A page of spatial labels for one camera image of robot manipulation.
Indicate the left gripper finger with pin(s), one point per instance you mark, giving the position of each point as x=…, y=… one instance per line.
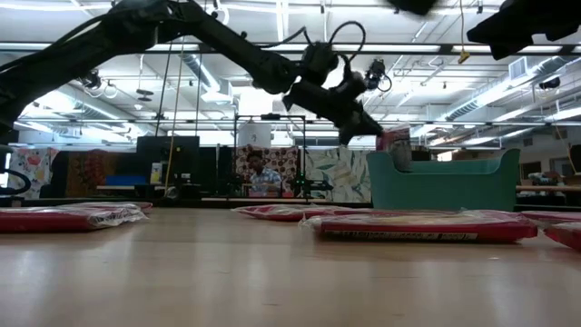
x=347, y=136
x=365, y=125

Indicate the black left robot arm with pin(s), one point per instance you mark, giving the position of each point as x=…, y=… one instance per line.
x=68, y=59

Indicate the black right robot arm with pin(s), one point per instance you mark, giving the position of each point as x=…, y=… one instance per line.
x=522, y=22

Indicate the small black background robot arm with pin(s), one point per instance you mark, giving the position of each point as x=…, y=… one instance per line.
x=313, y=185

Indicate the leaf patterned cloth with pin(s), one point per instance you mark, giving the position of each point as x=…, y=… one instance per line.
x=340, y=175

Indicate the brown circle patterned cloth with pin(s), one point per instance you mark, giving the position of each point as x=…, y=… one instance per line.
x=288, y=161

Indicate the person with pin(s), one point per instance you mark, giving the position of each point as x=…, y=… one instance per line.
x=265, y=179

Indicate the teal plastic basket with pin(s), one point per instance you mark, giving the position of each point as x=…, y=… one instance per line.
x=445, y=191

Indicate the white ceiling air vent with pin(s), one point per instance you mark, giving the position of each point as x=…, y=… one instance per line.
x=518, y=68

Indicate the black panel screen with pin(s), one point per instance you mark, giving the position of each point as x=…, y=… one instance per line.
x=186, y=154

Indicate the black ceiling speaker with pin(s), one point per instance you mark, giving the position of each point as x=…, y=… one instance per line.
x=549, y=83

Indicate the thin yellow pole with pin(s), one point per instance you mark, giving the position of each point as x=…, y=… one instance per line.
x=170, y=156

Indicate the small yellow white carton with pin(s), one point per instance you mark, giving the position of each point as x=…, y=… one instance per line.
x=156, y=173

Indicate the wooden background table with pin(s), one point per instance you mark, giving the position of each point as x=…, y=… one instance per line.
x=122, y=187
x=544, y=188

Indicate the blue box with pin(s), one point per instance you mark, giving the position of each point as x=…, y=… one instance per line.
x=127, y=180

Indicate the orange red patterned cloth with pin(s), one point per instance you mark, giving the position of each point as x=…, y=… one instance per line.
x=95, y=170

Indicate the floral patterned cloth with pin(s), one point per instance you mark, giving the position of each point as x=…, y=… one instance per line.
x=34, y=163

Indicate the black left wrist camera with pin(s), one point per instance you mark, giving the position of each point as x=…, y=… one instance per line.
x=351, y=86

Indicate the black metal frame rig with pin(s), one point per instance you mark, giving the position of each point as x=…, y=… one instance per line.
x=271, y=116

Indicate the black table edge rail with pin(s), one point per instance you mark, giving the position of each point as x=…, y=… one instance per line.
x=190, y=205

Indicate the black ceiling camera cluster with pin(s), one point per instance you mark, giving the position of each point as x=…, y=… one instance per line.
x=93, y=81

